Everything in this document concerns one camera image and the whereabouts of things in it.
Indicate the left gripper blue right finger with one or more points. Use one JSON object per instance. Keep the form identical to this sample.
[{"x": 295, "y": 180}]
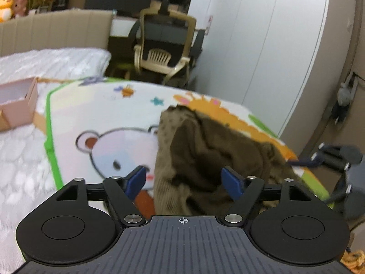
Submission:
[{"x": 238, "y": 186}]

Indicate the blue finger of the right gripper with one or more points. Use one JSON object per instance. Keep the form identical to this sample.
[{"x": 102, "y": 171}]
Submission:
[{"x": 305, "y": 163}]

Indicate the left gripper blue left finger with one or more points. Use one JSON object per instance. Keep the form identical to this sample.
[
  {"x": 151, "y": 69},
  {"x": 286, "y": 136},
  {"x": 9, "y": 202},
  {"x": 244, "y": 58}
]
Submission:
[{"x": 130, "y": 185}]

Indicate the brown dotted corduroy garment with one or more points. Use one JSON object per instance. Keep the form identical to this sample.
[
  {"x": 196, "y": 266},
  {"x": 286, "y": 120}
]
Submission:
[{"x": 192, "y": 151}]

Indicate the grey plush toy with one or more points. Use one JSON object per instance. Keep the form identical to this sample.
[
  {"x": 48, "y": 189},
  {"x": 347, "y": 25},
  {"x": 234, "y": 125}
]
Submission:
[{"x": 344, "y": 98}]

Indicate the white wardrobe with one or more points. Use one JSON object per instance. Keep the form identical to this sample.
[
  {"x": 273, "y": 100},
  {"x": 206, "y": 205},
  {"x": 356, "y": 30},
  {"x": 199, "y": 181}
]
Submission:
[{"x": 258, "y": 53}]

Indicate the pink cardboard box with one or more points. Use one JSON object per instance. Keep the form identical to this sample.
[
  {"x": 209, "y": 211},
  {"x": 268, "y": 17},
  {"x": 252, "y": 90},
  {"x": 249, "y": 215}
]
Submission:
[{"x": 18, "y": 103}]

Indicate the beige office chair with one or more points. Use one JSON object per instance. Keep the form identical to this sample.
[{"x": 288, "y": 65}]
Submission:
[{"x": 167, "y": 45}]

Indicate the white desk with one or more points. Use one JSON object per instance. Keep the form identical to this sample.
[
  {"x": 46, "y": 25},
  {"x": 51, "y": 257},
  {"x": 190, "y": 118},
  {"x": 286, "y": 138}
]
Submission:
[{"x": 121, "y": 27}]

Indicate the beige padded headboard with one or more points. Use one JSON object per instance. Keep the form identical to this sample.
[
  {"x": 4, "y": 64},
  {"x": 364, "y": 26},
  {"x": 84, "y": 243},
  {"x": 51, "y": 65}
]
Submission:
[{"x": 75, "y": 28}]

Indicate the pink plush toy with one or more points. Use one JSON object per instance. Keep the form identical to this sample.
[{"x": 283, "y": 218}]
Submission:
[{"x": 19, "y": 8}]

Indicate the yellow duck plush toy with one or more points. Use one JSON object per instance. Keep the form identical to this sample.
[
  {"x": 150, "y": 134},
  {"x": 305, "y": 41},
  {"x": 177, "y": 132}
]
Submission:
[{"x": 5, "y": 10}]

